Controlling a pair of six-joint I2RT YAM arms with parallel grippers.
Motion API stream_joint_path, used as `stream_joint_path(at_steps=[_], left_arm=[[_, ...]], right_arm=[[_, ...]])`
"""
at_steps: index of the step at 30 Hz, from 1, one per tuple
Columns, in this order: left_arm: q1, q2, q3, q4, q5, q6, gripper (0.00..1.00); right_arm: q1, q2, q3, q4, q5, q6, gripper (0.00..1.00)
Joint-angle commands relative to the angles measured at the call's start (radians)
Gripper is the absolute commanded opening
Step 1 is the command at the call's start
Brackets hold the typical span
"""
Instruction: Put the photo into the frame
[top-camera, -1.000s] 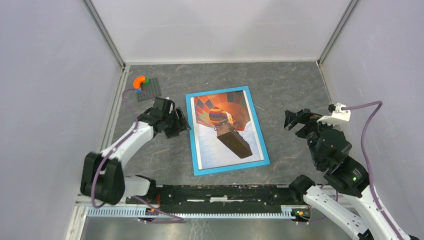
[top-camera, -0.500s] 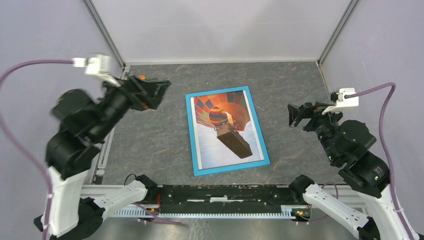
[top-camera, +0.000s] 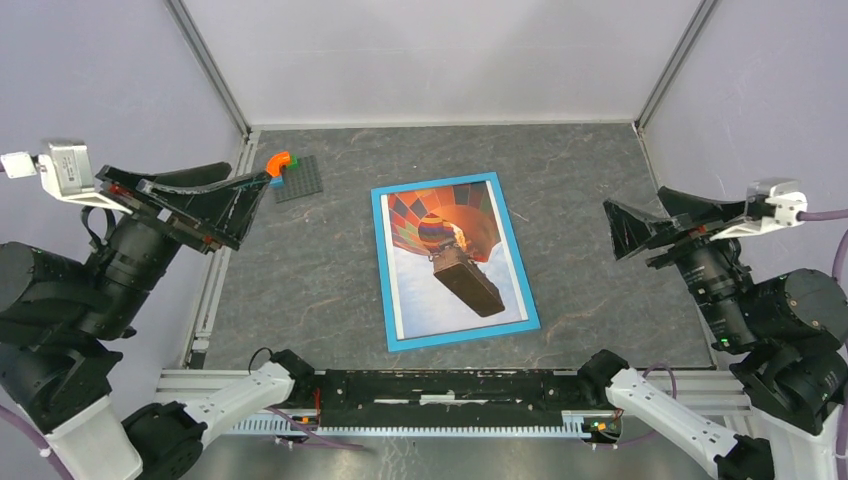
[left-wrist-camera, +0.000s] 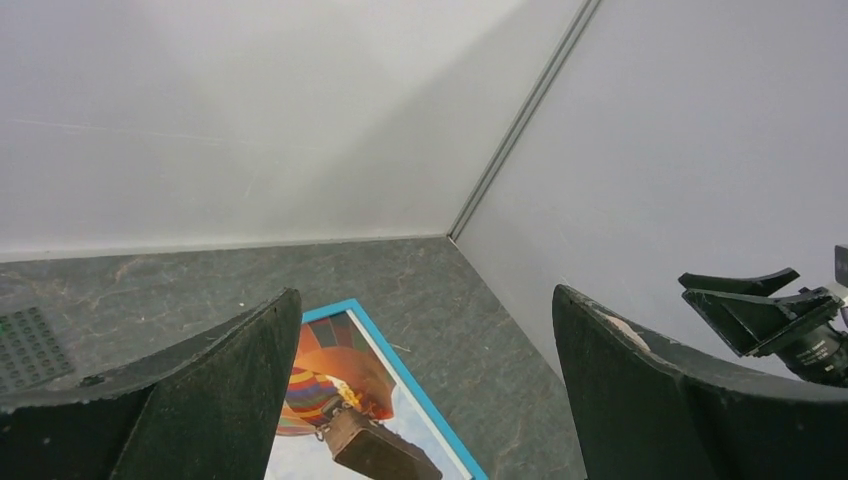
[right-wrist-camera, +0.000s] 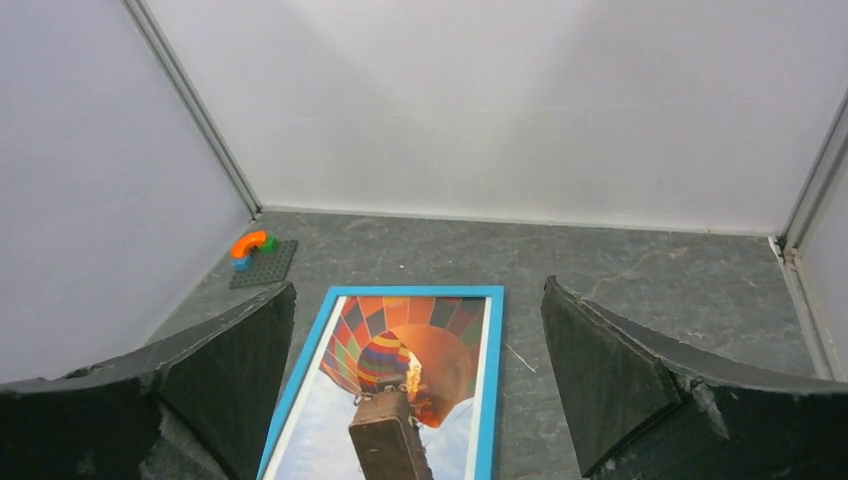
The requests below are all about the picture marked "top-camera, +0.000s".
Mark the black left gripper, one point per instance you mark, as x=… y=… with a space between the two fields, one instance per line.
x=220 y=212

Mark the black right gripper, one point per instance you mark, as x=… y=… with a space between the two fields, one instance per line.
x=629 y=230

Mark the hot air balloon photo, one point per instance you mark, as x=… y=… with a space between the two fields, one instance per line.
x=450 y=258

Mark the light wooden picture frame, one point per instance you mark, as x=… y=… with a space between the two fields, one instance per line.
x=381 y=265

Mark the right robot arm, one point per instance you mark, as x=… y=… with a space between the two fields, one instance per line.
x=789 y=334

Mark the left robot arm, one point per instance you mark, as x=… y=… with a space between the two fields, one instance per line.
x=58 y=314

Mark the orange curved toy block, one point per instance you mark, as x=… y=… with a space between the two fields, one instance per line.
x=275 y=166

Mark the grey building block baseplate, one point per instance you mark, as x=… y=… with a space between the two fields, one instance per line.
x=302 y=181

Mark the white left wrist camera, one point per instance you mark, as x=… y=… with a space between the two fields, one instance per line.
x=65 y=173

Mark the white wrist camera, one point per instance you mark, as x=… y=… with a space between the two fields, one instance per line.
x=65 y=173
x=772 y=204

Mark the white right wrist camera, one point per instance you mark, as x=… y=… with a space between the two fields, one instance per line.
x=772 y=204

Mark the aluminium rail with cable comb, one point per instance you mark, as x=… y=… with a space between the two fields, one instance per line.
x=712 y=394

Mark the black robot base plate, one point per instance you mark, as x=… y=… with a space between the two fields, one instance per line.
x=460 y=398

